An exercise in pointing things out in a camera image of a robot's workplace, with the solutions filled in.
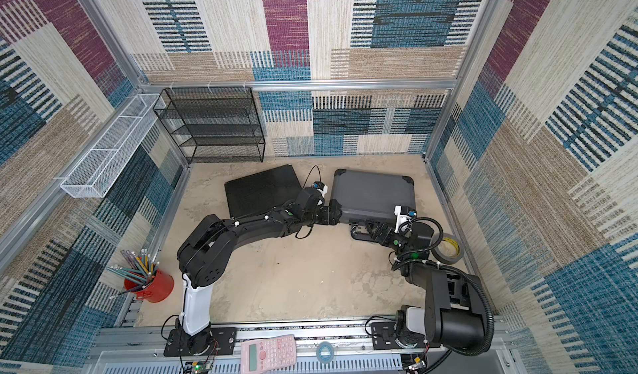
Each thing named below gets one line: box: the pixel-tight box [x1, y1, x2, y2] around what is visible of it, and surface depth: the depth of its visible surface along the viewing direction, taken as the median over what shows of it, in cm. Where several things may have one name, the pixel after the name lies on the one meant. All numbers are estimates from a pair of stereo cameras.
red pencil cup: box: [124, 269, 175, 303], surface depth 78 cm
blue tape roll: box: [315, 340, 335, 365], surface depth 73 cm
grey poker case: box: [331, 168, 417, 224], surface depth 100 cm
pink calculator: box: [240, 334, 298, 374], surface depth 71 cm
